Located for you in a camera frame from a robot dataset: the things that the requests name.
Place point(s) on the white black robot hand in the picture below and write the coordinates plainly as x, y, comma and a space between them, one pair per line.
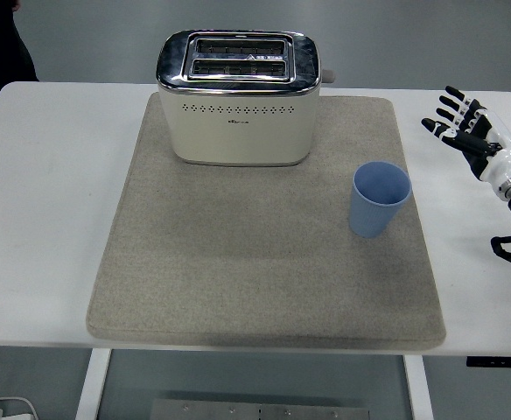
494, 144

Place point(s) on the black table control panel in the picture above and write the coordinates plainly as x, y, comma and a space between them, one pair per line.
500, 362

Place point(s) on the light blue ribbed cup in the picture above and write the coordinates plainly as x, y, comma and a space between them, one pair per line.
379, 199

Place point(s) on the cream chrome toaster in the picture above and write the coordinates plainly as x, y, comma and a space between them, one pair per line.
238, 98

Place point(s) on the white power strip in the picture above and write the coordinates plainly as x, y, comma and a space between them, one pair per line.
4, 409

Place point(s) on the beige fabric table mat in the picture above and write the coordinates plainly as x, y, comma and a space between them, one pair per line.
264, 236

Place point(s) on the white table leg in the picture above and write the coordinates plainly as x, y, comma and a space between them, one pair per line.
91, 385
418, 387

